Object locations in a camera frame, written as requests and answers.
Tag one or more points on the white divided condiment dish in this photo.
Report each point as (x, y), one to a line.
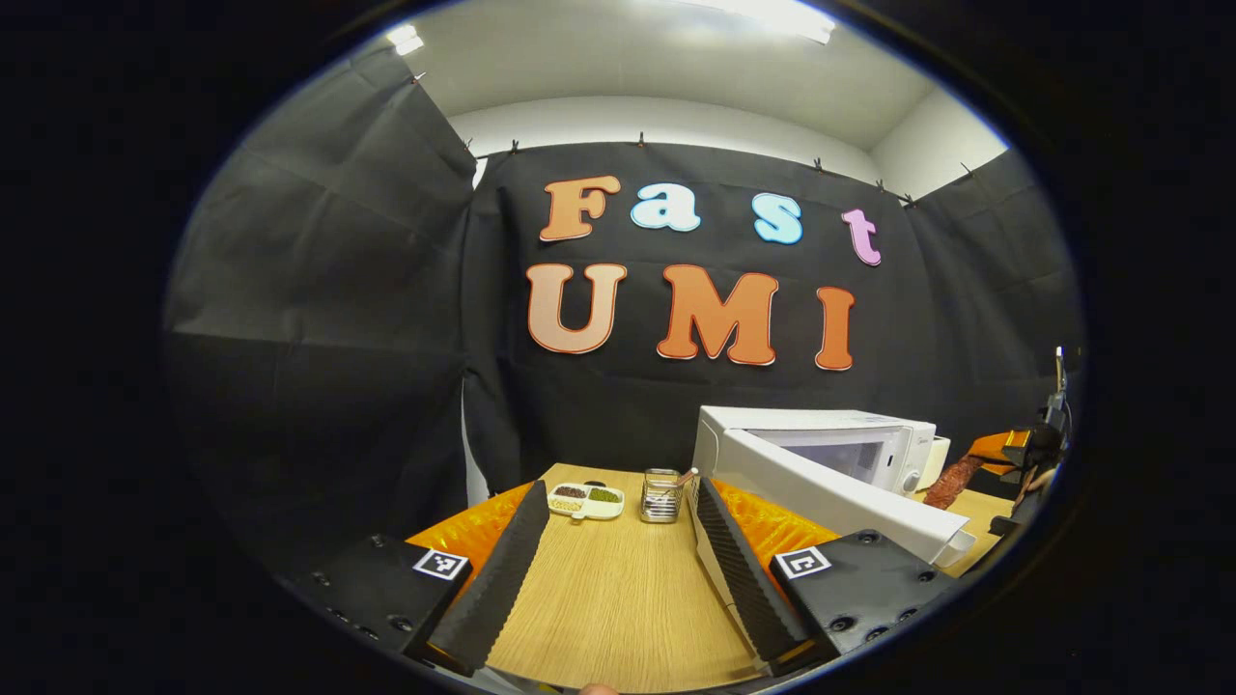
(584, 502)

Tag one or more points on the small black block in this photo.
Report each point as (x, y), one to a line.
(1006, 526)

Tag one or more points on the white microwave oven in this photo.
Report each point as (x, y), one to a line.
(830, 483)

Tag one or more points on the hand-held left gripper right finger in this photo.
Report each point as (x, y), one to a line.
(748, 579)

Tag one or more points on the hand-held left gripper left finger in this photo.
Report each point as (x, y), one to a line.
(492, 579)

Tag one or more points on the white toaster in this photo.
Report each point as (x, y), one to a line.
(935, 463)

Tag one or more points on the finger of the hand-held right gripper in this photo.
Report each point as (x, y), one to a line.
(995, 449)

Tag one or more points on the metal mesh utensil holder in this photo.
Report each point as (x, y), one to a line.
(661, 497)

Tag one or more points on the red meat piece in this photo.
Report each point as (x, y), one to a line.
(951, 483)

